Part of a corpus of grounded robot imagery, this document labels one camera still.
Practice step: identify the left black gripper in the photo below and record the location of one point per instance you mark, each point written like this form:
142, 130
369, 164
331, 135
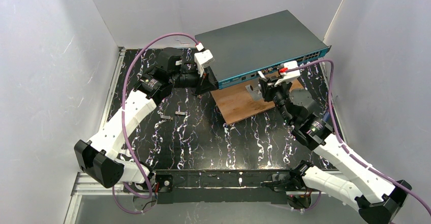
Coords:
201, 81

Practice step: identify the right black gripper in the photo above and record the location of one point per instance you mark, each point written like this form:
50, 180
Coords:
269, 90

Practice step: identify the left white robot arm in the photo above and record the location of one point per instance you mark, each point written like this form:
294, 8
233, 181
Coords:
98, 156

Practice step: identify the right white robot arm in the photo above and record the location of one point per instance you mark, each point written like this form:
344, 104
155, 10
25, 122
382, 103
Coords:
375, 199

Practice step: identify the wooden base board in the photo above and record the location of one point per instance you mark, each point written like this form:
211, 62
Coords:
235, 103

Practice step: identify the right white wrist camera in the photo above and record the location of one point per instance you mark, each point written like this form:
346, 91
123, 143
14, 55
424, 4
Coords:
288, 72

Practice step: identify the metal switch stand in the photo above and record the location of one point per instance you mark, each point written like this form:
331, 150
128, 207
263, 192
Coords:
255, 93

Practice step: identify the grey teal network switch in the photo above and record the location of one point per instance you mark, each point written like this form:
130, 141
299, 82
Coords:
261, 44

